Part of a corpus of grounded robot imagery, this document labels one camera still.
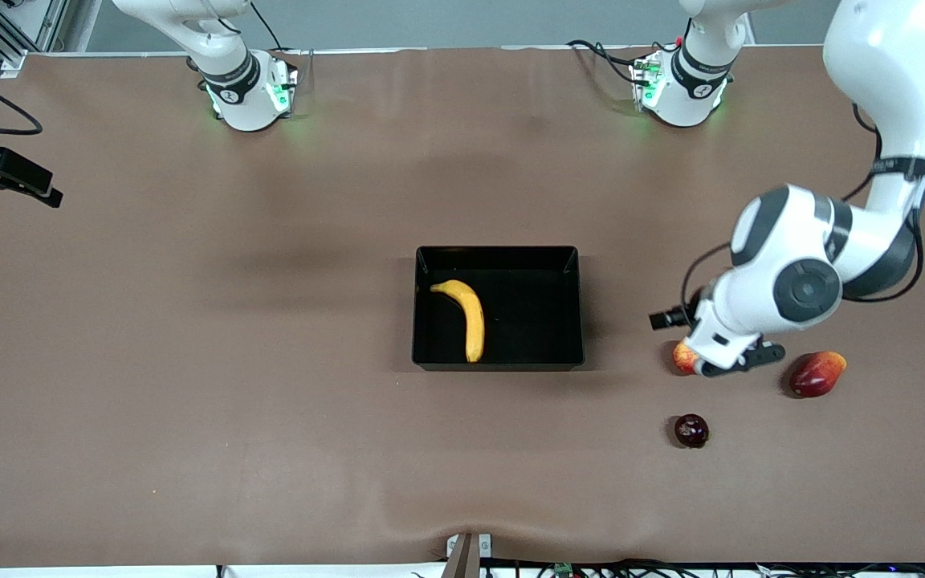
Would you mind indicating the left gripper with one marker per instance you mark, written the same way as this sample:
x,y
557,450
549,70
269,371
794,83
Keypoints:
x,y
693,310

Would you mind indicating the red yellow apple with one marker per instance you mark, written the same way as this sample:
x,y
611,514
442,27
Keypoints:
x,y
681,357

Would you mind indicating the black plastic tray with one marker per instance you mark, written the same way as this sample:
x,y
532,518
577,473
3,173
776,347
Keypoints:
x,y
527,321

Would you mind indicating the yellow banana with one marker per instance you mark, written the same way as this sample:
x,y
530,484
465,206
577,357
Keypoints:
x,y
472,321

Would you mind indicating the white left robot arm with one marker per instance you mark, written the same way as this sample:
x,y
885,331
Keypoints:
x,y
888,64

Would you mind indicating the black left gripper plug block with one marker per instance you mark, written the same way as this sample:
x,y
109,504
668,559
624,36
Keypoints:
x,y
663,319

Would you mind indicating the black gripper plug block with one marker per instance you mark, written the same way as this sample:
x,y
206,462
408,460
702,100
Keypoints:
x,y
21,167
663,319

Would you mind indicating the dark purple plum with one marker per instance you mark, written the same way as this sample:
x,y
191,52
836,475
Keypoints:
x,y
691,431

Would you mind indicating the red yellow mango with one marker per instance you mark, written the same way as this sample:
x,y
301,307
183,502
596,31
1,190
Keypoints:
x,y
816,375

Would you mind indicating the black right gripper plug block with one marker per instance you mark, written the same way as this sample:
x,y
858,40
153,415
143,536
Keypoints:
x,y
21,167

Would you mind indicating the metal camera bracket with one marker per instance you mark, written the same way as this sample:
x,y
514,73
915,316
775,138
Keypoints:
x,y
466,554

